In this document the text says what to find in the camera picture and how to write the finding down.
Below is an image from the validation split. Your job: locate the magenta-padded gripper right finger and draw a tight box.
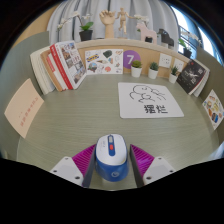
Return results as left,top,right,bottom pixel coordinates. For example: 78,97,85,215
129,143,177,188

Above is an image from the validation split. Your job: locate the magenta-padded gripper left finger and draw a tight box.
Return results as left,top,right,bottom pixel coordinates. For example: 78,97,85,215
49,143,98,188

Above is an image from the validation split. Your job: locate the blue and white computer mouse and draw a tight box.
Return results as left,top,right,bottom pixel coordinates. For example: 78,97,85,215
94,133,130,183

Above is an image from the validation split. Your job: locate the white cartoon-print mouse pad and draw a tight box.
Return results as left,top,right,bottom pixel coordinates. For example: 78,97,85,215
117,81,185,120

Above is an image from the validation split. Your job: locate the pale pink card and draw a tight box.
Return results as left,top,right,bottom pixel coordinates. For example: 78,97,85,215
3,78,45,139

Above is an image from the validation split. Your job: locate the colourful sticker card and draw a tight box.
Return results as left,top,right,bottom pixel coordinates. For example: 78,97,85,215
202,89,224,131

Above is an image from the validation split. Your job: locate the brown board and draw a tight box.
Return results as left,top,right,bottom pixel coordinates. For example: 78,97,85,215
40,49,64,93

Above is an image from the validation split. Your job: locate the black cover book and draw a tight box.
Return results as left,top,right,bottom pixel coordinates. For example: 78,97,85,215
176,59,208,95

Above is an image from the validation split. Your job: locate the thick white book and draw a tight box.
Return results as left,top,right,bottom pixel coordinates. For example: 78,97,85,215
29,46,56,96

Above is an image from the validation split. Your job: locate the red-spined photo magazine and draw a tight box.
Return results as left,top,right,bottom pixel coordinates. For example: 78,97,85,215
49,40,88,91

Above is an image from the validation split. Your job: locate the white sticker sheet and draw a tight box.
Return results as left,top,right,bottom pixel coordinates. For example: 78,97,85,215
84,48,124,76

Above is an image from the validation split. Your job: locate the green partition panel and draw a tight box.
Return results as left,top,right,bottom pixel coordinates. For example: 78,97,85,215
0,31,51,158
194,46,224,134

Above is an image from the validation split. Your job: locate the white orchid in black pot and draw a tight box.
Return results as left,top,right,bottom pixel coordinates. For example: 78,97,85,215
178,31,201,59
57,11,95,42

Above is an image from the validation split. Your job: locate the light wooden shelf ledge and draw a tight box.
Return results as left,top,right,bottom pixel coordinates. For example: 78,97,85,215
74,37,198,56

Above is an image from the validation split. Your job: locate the black wooden horse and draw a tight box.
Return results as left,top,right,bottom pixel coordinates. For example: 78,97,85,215
157,28,175,48

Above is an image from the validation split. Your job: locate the pink wooden horse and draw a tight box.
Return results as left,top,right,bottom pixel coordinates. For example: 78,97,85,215
135,22,158,45

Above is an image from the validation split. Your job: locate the dark-framed window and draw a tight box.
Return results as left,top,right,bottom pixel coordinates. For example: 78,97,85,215
171,4,224,64

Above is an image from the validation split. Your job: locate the white orchid plant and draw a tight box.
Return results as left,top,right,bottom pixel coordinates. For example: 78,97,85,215
133,13,151,33

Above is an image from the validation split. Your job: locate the wooden hand model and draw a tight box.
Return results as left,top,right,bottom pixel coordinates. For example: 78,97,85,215
99,9,117,39

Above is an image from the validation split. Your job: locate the wooden mannequin figure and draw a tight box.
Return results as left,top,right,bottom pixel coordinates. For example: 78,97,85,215
115,7,132,37

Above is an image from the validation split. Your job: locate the grey curtain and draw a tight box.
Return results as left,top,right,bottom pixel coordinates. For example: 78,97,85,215
46,0,181,38

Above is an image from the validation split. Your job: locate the white wall socket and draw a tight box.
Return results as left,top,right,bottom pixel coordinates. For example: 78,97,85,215
158,52,173,69
173,58,185,73

